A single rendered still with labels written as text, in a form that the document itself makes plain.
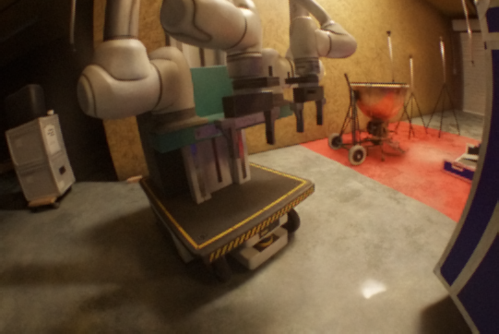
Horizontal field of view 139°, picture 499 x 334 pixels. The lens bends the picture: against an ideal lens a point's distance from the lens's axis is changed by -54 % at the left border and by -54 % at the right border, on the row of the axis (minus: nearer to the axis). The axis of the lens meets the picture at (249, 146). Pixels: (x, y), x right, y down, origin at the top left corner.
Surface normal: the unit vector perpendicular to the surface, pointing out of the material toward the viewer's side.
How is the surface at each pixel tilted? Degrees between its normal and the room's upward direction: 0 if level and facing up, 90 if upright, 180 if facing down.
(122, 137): 90
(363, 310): 0
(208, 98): 90
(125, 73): 95
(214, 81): 90
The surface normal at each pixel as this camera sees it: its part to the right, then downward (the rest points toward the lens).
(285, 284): -0.11, -0.95
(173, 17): -0.35, 0.43
